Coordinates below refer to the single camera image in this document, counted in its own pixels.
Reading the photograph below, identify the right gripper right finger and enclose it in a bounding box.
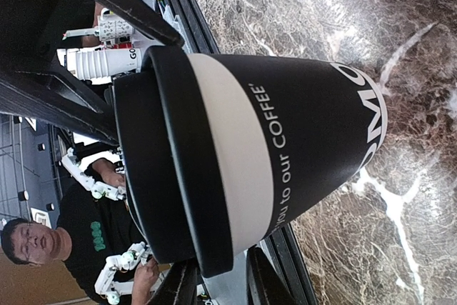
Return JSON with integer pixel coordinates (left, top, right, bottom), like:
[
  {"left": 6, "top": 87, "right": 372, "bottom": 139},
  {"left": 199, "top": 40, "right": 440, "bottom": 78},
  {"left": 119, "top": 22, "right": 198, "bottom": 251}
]
[{"left": 246, "top": 246, "right": 309, "bottom": 304}]

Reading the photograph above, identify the black paper coffee cup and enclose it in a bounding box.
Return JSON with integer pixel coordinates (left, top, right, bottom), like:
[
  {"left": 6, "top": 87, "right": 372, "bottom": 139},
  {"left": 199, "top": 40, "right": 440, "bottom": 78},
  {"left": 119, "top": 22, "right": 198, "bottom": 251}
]
[{"left": 189, "top": 54, "right": 388, "bottom": 254}]

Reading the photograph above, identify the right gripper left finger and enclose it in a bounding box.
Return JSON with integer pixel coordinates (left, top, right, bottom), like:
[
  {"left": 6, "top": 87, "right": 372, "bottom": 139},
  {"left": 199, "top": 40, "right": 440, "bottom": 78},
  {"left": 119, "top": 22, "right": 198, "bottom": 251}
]
[{"left": 147, "top": 260, "right": 198, "bottom": 305}]

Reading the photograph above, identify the black table front rail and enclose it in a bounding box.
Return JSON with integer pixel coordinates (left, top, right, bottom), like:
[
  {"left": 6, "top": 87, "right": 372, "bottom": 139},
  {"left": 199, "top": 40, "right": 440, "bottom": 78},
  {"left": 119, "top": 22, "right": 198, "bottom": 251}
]
[{"left": 168, "top": 0, "right": 318, "bottom": 304}]

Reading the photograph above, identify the black plastic cup lid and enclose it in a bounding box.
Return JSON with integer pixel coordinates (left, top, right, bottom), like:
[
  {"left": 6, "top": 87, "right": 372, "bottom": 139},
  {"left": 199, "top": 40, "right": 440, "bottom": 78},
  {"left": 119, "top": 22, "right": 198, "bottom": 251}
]
[{"left": 113, "top": 46, "right": 234, "bottom": 278}]

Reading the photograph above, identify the person in black shirt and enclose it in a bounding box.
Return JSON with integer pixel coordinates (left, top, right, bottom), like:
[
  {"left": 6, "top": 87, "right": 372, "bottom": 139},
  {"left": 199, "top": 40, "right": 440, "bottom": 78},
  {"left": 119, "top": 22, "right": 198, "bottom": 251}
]
[{"left": 1, "top": 181, "right": 144, "bottom": 304}]

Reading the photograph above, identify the stack of white cups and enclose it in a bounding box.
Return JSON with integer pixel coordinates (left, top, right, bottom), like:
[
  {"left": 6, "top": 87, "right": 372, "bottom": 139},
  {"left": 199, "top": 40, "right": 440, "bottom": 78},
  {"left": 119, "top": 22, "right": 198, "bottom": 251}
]
[{"left": 56, "top": 48, "right": 144, "bottom": 81}]

